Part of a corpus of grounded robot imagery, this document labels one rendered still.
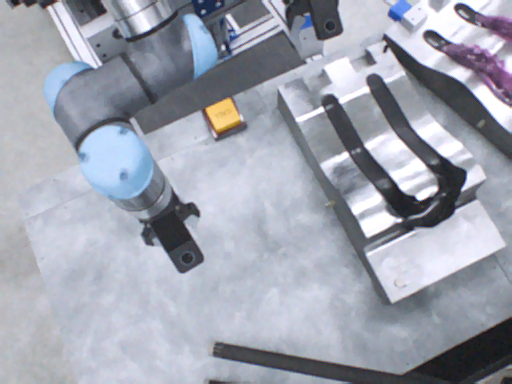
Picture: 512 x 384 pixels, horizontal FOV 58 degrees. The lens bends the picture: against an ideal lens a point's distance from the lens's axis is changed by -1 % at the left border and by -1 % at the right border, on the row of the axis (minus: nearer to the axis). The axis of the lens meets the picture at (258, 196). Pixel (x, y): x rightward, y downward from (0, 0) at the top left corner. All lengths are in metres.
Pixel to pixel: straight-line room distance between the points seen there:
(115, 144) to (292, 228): 0.55
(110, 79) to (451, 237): 0.70
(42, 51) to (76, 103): 1.79
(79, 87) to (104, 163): 0.12
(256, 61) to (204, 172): 0.89
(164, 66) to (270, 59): 1.28
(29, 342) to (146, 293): 1.04
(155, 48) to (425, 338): 0.74
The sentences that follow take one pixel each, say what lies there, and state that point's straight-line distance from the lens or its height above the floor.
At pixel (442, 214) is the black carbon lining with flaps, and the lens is 0.96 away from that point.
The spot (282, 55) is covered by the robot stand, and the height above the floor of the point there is 0.21.
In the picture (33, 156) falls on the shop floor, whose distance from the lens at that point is 2.16.
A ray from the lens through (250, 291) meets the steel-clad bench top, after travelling 0.98.
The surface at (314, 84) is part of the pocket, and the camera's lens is 1.05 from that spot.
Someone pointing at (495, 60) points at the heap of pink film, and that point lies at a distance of 1.10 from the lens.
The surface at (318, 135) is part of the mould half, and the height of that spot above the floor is 0.89.
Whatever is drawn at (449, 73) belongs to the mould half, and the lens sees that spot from 1.10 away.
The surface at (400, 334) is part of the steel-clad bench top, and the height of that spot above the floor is 0.80.
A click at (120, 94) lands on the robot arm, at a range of 0.60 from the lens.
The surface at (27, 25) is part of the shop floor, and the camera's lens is 2.50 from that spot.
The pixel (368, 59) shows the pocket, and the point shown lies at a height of 0.87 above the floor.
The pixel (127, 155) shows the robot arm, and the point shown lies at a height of 1.30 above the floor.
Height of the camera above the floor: 1.77
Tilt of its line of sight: 74 degrees down
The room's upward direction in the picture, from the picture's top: 7 degrees counter-clockwise
